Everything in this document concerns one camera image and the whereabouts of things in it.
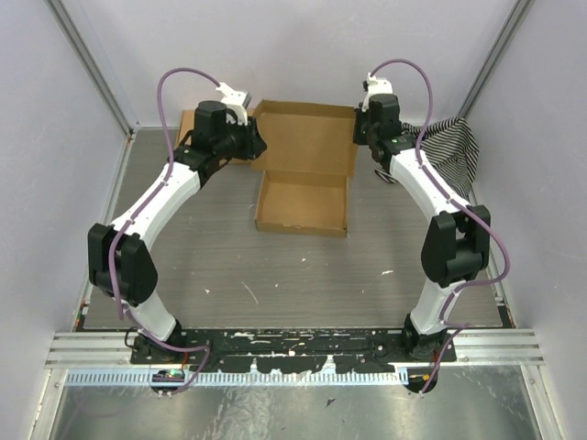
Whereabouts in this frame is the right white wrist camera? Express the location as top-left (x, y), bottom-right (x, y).
top-left (360, 72), bottom-right (393, 113)

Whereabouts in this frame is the brown cardboard box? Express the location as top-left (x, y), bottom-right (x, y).
top-left (251, 100), bottom-right (358, 237)
top-left (175, 109), bottom-right (250, 165)

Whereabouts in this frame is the aluminium front rail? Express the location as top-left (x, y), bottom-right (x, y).
top-left (46, 328), bottom-right (544, 369)

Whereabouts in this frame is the left aluminium corner post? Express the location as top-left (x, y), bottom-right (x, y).
top-left (45, 0), bottom-right (135, 138)

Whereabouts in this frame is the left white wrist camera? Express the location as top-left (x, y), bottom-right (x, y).
top-left (216, 82), bottom-right (252, 126)

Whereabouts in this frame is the white slotted cable duct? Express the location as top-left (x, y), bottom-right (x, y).
top-left (65, 368), bottom-right (408, 388)

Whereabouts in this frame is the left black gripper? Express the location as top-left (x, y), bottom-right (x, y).
top-left (215, 114), bottom-right (268, 160)

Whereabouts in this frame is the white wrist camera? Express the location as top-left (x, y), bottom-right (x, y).
top-left (216, 82), bottom-right (252, 126)
top-left (360, 72), bottom-right (393, 113)

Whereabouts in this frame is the right aluminium corner post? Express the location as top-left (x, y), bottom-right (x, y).
top-left (458, 0), bottom-right (535, 118)

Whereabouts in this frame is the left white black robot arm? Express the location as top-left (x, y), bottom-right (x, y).
top-left (87, 101), bottom-right (267, 364)

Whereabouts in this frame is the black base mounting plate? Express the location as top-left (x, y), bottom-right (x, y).
top-left (125, 328), bottom-right (442, 374)

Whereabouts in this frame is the folded brown cardboard box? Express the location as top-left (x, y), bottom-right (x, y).
top-left (175, 109), bottom-right (250, 165)

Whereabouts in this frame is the striped black white cloth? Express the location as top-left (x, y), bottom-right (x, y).
top-left (373, 116), bottom-right (480, 201)

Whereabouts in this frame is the aluminium corner post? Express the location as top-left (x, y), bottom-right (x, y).
top-left (458, 0), bottom-right (535, 118)
top-left (45, 0), bottom-right (135, 138)

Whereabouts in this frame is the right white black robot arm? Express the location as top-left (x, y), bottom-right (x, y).
top-left (353, 93), bottom-right (491, 362)

